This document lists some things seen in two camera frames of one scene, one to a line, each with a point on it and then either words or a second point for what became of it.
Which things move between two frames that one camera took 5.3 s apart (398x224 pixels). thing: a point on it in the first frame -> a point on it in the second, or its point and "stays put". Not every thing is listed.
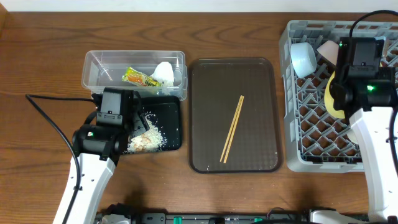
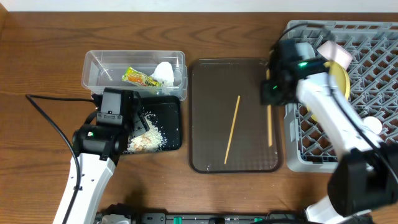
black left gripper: (138, 123) stays put
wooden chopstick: (234, 130) -> (270, 119)
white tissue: (163, 73) stays put
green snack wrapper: (134, 76) stays put
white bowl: (329, 49) stays put
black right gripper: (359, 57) -> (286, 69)
